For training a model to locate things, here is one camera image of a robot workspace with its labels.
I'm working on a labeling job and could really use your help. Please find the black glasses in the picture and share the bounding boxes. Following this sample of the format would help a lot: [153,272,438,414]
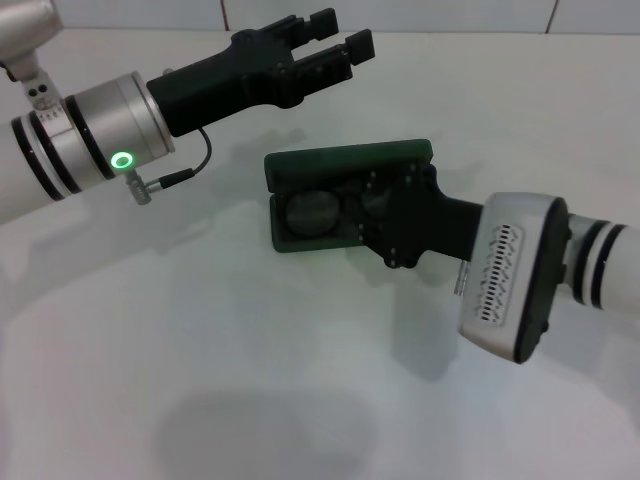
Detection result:
[282,174,396,237]

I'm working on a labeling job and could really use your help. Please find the green glasses case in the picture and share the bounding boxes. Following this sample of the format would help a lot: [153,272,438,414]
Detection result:
[263,138,434,255]

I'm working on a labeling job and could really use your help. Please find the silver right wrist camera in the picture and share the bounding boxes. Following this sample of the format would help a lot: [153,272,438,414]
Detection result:
[457,192,572,365]

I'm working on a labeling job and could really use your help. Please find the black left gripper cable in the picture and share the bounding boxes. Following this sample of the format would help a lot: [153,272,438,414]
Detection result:
[127,127,212,207]

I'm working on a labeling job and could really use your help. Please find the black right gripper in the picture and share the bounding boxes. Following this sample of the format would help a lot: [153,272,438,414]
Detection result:
[357,162,484,270]

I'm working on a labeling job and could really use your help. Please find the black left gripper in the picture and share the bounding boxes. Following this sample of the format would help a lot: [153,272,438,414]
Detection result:
[146,8,376,139]

